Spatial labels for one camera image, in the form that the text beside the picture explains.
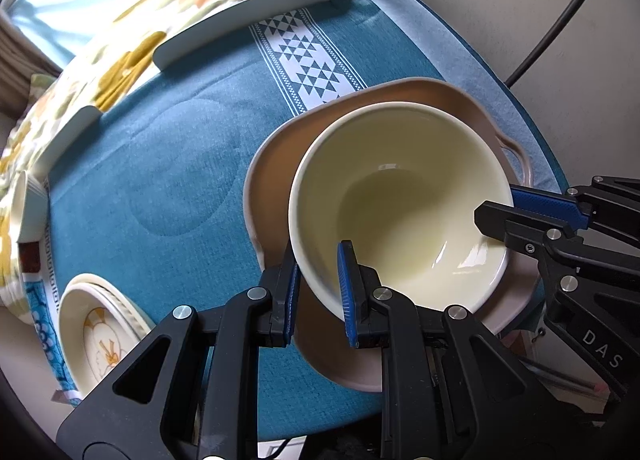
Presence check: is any black curved floor lamp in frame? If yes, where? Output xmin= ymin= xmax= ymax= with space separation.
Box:
xmin=504 ymin=0 xmax=586 ymax=88

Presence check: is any pink handled dish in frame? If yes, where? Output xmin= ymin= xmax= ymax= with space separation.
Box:
xmin=243 ymin=77 xmax=538 ymax=393

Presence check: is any floral striped duvet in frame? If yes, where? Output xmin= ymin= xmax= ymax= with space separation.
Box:
xmin=1 ymin=0 xmax=247 ymax=324

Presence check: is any white bowl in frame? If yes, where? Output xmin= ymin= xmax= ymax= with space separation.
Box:
xmin=10 ymin=171 xmax=49 ymax=243

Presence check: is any white duck print plate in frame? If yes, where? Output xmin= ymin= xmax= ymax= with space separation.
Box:
xmin=58 ymin=273 xmax=155 ymax=397

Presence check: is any left brown curtain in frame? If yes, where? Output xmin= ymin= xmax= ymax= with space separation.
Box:
xmin=0 ymin=10 xmax=61 ymax=121

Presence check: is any blue patterned table cloth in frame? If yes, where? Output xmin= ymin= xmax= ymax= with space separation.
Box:
xmin=29 ymin=0 xmax=569 ymax=443

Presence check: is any cream yellow bowl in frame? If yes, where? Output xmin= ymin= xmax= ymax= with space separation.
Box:
xmin=288 ymin=101 xmax=513 ymax=317

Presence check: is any green striped pillow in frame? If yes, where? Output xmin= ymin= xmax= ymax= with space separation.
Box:
xmin=27 ymin=73 xmax=56 ymax=108

